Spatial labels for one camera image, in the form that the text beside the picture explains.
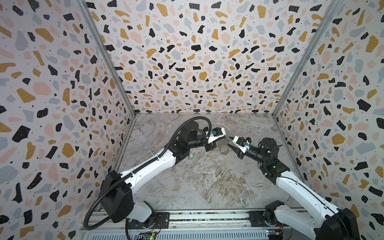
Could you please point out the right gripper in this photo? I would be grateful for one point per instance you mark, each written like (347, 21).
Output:
(237, 148)

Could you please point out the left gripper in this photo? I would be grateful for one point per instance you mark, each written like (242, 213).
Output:
(211, 146)

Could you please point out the translucent keyring tag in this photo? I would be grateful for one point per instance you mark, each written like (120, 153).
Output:
(223, 146)

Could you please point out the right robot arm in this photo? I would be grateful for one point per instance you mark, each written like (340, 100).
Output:
(322, 221)

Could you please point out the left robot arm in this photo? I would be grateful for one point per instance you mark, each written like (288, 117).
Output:
(118, 189)

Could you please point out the right electronics board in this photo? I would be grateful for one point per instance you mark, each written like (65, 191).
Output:
(275, 234)

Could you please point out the electronics board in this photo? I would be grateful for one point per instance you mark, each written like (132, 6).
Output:
(149, 236)
(275, 234)

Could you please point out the left electronics board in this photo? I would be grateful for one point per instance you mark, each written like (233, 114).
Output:
(149, 236)

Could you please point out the right corner aluminium profile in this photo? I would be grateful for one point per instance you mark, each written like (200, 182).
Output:
(318, 36)

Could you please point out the corner aluminium profile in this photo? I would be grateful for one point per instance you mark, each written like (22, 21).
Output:
(318, 36)
(86, 15)

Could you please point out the left corner aluminium profile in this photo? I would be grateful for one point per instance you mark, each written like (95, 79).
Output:
(86, 15)

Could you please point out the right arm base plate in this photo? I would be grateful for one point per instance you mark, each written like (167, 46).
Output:
(263, 219)

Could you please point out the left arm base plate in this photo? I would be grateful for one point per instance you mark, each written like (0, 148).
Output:
(158, 220)

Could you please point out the aluminium mounting rail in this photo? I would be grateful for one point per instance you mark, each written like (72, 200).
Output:
(195, 225)

